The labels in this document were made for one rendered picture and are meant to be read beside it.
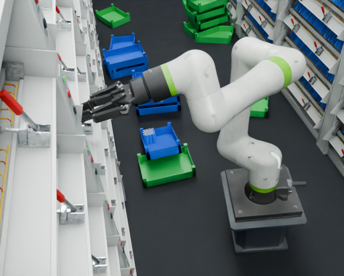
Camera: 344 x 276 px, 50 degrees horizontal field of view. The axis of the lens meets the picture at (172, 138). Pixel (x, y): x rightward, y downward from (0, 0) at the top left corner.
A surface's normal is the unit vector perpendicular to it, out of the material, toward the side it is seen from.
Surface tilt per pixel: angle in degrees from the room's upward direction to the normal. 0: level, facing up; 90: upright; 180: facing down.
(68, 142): 90
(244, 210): 4
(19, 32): 90
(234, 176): 4
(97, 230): 19
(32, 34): 90
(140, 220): 0
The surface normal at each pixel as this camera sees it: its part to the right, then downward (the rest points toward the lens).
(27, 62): 0.22, 0.67
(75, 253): 0.24, -0.74
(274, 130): -0.08, -0.71
